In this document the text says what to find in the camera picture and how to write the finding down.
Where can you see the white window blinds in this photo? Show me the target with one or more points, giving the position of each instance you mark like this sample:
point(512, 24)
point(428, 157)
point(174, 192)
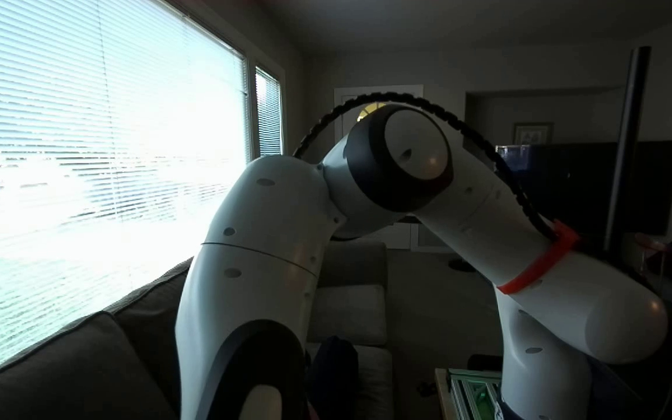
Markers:
point(123, 127)

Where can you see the grey fabric sofa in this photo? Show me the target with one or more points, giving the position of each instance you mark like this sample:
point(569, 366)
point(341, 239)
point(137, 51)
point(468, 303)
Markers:
point(120, 363)

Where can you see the navy blue throw pillow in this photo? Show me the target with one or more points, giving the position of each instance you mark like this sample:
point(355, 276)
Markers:
point(335, 381)

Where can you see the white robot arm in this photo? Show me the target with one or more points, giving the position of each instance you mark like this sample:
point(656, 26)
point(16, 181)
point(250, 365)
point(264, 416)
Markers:
point(249, 297)

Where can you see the dark television cabinet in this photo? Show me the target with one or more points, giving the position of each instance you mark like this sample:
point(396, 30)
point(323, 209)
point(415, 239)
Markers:
point(572, 182)

